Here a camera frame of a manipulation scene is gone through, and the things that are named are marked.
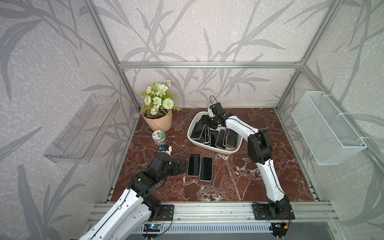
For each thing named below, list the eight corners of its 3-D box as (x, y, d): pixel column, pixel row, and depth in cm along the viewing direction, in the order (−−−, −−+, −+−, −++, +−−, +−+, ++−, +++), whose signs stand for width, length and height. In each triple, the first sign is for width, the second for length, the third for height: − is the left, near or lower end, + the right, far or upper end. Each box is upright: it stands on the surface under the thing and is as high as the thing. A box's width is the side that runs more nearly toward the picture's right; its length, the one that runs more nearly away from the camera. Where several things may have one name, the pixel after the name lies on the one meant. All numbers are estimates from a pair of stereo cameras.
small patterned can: (154, 146, 100) (150, 139, 94) (156, 136, 106) (153, 129, 99) (165, 146, 100) (162, 139, 94) (167, 136, 106) (164, 129, 99)
